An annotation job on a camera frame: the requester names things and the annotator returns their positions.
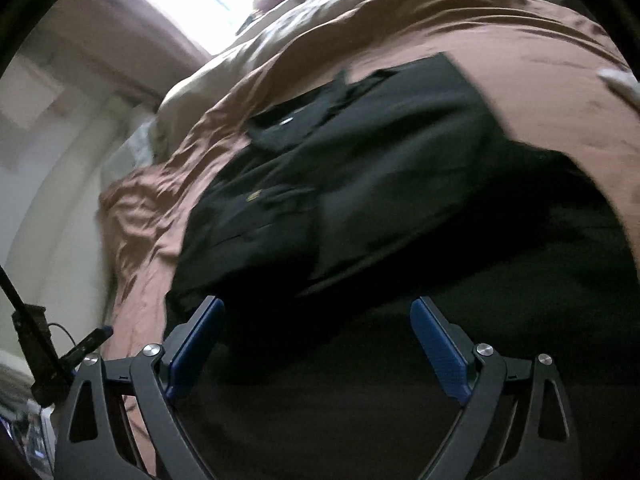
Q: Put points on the white cloth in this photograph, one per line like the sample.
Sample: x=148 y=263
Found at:
x=620 y=79

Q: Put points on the beige duvet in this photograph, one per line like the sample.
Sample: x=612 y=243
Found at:
x=240 y=70

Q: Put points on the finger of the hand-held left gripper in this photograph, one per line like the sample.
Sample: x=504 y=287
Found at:
x=87 y=342

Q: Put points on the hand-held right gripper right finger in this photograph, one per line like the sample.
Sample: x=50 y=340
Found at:
x=442 y=355

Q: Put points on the black shirt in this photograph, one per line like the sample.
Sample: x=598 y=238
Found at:
x=375 y=185

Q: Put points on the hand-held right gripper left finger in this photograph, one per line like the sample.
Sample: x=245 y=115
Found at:
x=196 y=342

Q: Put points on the brown blanket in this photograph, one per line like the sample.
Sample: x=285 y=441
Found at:
x=525 y=45

